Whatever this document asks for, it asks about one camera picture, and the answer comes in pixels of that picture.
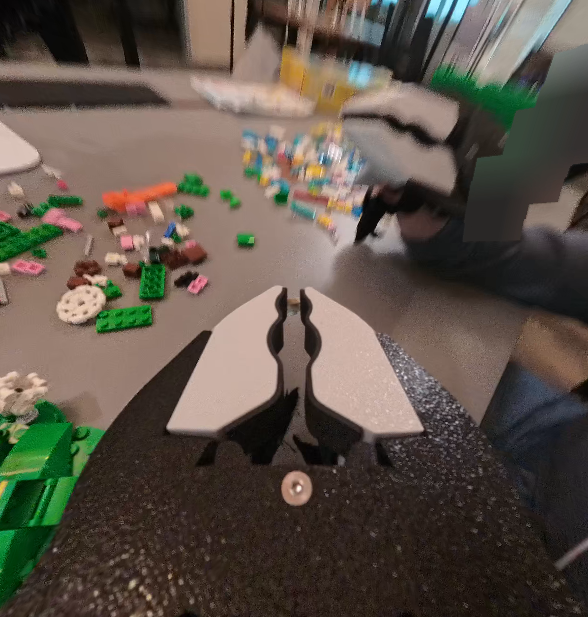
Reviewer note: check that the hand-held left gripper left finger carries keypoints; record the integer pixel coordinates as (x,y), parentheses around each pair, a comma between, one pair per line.
(226,366)

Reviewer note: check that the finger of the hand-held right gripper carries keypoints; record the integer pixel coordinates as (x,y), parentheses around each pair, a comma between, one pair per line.
(414,108)
(409,159)

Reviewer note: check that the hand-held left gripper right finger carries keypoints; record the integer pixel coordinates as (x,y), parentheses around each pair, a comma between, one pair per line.
(356,371)

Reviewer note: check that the pile of multicoloured lego pieces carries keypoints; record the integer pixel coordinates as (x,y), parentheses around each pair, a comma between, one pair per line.
(313,173)

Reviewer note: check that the person's right forearm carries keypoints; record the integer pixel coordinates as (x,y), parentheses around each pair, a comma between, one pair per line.
(540,270)

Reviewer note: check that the small single green lego brick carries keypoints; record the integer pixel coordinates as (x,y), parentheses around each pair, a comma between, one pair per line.
(245,240)

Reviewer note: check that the white round lego plate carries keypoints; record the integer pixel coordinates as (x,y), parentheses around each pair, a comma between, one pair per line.
(80,304)

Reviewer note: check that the orange lego brick separator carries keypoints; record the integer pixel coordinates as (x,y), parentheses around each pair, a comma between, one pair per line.
(139,195)

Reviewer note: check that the green lego build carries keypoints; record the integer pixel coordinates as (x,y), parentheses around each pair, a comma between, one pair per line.
(28,458)

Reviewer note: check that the green plastic bin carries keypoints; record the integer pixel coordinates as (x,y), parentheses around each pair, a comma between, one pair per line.
(486,99)

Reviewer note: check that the yellow cardboard box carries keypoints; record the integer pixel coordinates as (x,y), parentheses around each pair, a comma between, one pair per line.
(332,82)

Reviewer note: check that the scatter of green pink bricks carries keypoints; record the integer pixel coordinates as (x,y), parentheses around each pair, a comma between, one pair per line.
(125,319)

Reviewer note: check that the closed white instruction booklet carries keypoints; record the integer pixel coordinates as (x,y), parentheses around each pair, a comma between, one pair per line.
(255,99)

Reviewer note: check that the white paper sheet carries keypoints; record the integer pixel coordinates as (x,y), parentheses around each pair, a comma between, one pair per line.
(260,58)

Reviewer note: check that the person's leg in jeans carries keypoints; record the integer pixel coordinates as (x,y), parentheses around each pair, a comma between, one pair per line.
(530,424)

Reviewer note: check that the white book stand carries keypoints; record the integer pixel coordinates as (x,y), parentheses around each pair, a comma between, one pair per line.
(4,149)

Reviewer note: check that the black table pad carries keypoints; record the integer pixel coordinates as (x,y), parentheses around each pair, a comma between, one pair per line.
(72,94)

